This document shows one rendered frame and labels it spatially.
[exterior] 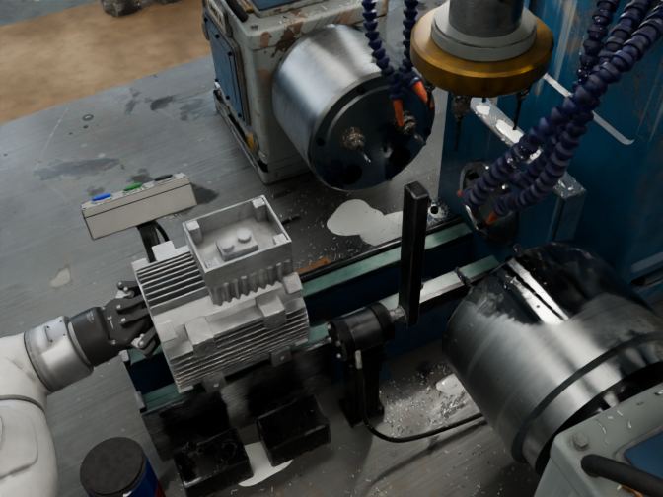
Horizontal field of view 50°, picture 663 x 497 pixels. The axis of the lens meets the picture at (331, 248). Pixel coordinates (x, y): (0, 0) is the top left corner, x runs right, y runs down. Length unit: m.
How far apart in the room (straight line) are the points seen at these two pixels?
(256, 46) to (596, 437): 0.88
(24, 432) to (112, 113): 1.06
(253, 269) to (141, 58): 2.41
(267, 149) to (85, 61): 1.96
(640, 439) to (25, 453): 0.65
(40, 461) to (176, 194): 0.46
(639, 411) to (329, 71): 0.72
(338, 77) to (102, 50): 2.28
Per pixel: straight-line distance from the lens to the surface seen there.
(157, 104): 1.83
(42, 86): 3.26
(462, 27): 0.92
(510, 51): 0.92
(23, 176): 1.72
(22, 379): 0.99
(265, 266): 0.95
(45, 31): 3.65
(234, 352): 0.99
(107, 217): 1.15
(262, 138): 1.46
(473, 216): 1.24
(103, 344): 0.99
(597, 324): 0.86
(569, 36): 1.14
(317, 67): 1.24
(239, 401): 1.12
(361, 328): 0.97
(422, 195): 0.84
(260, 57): 1.35
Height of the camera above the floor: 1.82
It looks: 47 degrees down
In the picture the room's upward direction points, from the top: 3 degrees counter-clockwise
